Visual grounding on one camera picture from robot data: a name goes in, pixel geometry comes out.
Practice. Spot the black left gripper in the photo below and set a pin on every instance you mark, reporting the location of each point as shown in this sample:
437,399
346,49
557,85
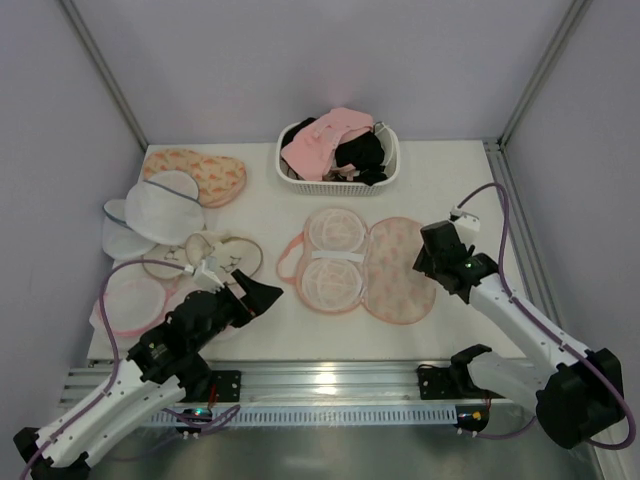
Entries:
242,304

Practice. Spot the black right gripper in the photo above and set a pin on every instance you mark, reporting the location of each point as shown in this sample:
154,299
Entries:
437,245

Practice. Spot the tulip print laundry bag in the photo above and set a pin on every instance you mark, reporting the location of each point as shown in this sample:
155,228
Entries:
220,179
338,263

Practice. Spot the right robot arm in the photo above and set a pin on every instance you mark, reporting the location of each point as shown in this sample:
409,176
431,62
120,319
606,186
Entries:
572,391

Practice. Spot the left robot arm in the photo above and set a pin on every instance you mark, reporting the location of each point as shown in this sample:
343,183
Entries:
162,368

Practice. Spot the cream round laundry bag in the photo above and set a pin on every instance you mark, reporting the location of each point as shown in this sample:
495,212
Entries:
229,252

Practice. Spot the pink trimmed white laundry bag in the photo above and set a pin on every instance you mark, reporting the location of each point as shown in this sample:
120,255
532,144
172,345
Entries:
135,302

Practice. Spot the pink trimmed bra in basket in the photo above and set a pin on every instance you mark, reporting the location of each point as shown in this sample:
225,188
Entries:
342,174

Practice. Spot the white mesh laundry bag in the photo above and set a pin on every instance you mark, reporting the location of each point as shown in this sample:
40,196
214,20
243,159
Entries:
161,210

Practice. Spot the black garment in basket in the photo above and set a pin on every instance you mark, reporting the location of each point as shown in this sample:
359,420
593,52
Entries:
364,152

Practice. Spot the white perforated plastic basket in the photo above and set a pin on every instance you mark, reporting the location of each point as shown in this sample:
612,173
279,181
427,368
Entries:
342,182

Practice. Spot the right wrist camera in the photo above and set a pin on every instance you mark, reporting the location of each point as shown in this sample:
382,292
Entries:
467,225

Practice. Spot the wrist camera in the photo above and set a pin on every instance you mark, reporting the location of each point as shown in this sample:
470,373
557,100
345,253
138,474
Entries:
205,275
467,225

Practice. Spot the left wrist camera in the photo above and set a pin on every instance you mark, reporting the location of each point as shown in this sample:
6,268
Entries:
205,275

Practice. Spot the aluminium mounting rail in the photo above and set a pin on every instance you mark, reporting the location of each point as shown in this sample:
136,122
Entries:
327,382

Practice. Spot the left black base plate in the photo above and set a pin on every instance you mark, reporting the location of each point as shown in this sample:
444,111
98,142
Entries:
221,386

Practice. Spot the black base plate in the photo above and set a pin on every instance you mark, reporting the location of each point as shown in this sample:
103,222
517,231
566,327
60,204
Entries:
221,386
449,382

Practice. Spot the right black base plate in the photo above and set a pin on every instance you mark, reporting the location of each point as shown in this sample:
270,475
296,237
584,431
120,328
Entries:
449,382

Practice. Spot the slotted cable duct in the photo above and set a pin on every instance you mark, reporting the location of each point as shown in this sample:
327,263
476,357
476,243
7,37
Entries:
344,416

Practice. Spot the left aluminium frame post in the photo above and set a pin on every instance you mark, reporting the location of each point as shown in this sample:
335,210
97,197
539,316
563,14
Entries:
90,46

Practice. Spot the aluminium frame post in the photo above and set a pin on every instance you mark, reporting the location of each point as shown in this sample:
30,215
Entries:
90,46
554,50

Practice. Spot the right aluminium frame post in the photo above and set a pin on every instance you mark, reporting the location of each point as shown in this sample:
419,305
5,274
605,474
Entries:
554,50

